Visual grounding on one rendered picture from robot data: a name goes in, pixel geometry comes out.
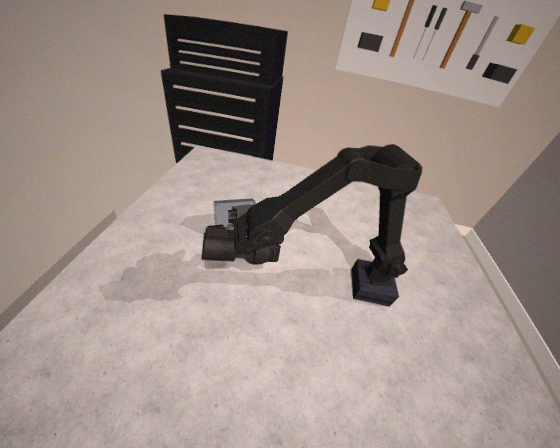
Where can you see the grey sloped panel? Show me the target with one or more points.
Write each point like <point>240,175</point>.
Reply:
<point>221,208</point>

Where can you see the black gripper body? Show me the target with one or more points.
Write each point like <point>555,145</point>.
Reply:
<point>221,227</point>

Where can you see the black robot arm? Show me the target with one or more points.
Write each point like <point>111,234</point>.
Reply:
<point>389,168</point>

